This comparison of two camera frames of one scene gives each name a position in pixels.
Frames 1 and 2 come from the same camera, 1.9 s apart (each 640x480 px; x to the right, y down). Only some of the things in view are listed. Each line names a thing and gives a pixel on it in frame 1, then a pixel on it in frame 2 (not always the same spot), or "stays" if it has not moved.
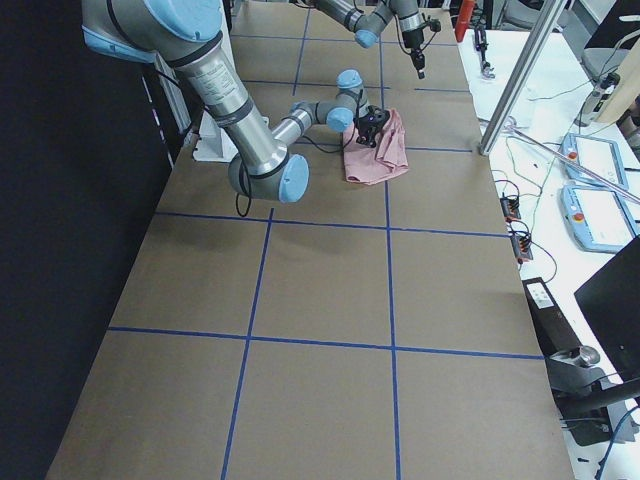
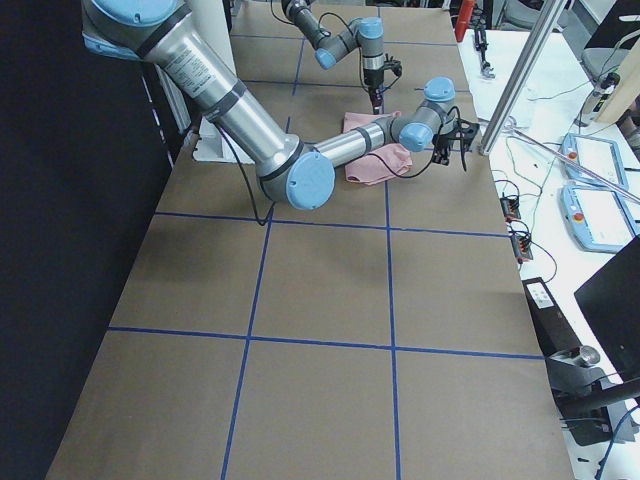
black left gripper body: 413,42 -> 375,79
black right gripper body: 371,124 -> 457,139
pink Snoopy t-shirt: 386,160 stays
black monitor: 611,303 stays
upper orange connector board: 510,208 stays
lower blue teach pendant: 598,218 stays
